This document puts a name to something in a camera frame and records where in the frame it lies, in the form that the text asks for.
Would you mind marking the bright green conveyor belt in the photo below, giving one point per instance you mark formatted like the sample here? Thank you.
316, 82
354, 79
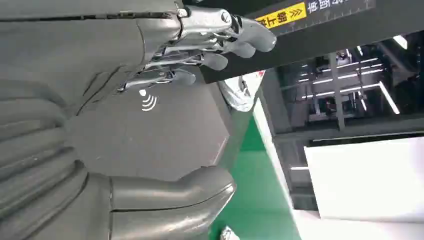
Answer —
258, 192

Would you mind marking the white conveyor side rail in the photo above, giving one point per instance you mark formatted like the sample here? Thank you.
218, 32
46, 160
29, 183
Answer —
275, 159

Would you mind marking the black yellow column label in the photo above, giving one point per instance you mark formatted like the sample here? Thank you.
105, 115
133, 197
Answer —
281, 16

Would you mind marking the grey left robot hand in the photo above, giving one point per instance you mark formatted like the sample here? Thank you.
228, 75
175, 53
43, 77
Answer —
82, 43

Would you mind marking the white parcel bag red print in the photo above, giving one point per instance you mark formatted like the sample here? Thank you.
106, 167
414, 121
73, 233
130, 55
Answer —
255, 81

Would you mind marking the black scanner base plate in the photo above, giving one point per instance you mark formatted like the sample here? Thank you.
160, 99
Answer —
159, 139

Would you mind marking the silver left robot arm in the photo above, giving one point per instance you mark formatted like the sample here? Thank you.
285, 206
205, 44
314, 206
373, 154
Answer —
30, 149

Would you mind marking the pale grey parcel bag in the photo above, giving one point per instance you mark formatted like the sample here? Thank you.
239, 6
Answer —
229, 234

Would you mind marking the grey crumpled parcel bag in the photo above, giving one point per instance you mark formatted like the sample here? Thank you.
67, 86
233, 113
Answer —
236, 99

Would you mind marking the dark green table mat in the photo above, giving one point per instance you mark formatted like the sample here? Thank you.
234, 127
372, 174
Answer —
242, 139

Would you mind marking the white board panel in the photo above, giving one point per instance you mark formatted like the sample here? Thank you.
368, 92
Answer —
364, 179

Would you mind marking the black scanner column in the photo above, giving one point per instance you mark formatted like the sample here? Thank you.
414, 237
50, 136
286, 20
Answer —
348, 39

